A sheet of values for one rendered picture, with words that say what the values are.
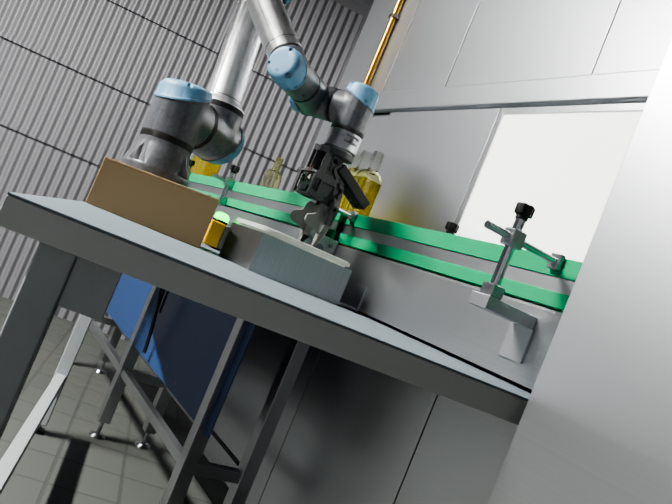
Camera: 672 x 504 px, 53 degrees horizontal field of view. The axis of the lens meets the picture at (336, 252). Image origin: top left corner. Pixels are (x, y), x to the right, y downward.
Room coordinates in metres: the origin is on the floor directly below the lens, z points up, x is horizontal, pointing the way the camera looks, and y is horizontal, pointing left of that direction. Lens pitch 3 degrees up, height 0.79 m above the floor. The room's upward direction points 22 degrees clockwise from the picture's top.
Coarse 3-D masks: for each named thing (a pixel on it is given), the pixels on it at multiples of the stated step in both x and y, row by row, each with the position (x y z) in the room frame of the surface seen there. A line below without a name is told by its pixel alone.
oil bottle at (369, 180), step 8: (368, 168) 1.69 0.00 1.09; (360, 176) 1.68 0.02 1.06; (368, 176) 1.67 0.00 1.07; (376, 176) 1.68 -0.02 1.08; (360, 184) 1.67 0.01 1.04; (368, 184) 1.67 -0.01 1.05; (376, 184) 1.68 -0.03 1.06; (368, 192) 1.68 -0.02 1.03; (376, 192) 1.69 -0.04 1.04; (344, 208) 1.69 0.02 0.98; (352, 208) 1.67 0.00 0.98; (368, 208) 1.68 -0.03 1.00; (352, 248) 1.69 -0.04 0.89
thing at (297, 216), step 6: (306, 204) 1.47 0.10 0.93; (312, 204) 1.47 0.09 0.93; (294, 210) 1.46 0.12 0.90; (300, 210) 1.47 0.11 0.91; (306, 210) 1.47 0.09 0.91; (312, 210) 1.48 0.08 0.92; (294, 216) 1.46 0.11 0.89; (300, 216) 1.47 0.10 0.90; (300, 222) 1.47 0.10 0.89; (306, 228) 1.48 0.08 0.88; (300, 234) 1.48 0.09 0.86; (306, 234) 1.48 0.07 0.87; (300, 240) 1.48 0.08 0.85
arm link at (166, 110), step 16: (176, 80) 1.42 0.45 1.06; (160, 96) 1.41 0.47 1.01; (176, 96) 1.41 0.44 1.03; (192, 96) 1.42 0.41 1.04; (208, 96) 1.45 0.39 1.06; (160, 112) 1.41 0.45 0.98; (176, 112) 1.41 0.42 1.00; (192, 112) 1.42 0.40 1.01; (208, 112) 1.47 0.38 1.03; (160, 128) 1.40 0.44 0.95; (176, 128) 1.41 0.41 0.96; (192, 128) 1.43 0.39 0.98; (208, 128) 1.48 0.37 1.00; (192, 144) 1.45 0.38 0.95
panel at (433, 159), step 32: (384, 128) 1.96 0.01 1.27; (416, 128) 1.82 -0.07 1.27; (448, 128) 1.70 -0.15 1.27; (480, 128) 1.59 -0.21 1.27; (384, 160) 1.90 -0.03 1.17; (416, 160) 1.77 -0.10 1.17; (448, 160) 1.65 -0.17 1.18; (480, 160) 1.55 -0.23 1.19; (384, 192) 1.84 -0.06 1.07; (416, 192) 1.72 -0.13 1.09; (448, 192) 1.61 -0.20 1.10; (416, 224) 1.67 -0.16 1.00
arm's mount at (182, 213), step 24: (120, 168) 1.31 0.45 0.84; (96, 192) 1.31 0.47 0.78; (120, 192) 1.32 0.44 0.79; (144, 192) 1.33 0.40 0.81; (168, 192) 1.34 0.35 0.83; (192, 192) 1.35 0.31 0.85; (120, 216) 1.32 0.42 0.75; (144, 216) 1.33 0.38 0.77; (168, 216) 1.34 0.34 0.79; (192, 216) 1.35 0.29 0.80; (192, 240) 1.36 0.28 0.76
